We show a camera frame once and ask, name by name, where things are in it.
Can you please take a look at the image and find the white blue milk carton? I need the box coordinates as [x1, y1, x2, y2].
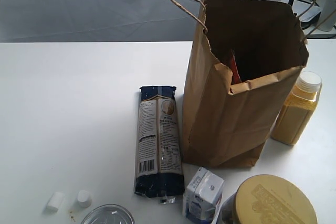
[182, 167, 224, 223]

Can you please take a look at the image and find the small brown orange pouch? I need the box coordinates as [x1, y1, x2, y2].
[228, 49, 241, 85]

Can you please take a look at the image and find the large brown paper bag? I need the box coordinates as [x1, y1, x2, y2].
[182, 0, 309, 168]

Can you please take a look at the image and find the small white cylinder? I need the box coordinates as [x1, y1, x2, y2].
[46, 192, 65, 212]

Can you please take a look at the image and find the small white cap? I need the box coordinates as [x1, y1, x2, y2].
[77, 190, 92, 208]

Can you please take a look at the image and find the jar with gold lid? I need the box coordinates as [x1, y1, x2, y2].
[217, 174, 318, 224]

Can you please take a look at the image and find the white round base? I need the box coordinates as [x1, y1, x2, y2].
[292, 0, 324, 23]

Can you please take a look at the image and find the yellow grain plastic bottle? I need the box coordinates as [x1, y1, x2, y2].
[271, 71, 322, 146]

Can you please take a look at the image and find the white cylinder container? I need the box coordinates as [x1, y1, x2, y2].
[317, 0, 335, 31]

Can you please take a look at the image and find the grey backdrop cloth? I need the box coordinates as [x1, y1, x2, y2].
[1, 0, 279, 42]

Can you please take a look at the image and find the dark blue pasta packet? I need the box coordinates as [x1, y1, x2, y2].
[134, 86, 184, 204]

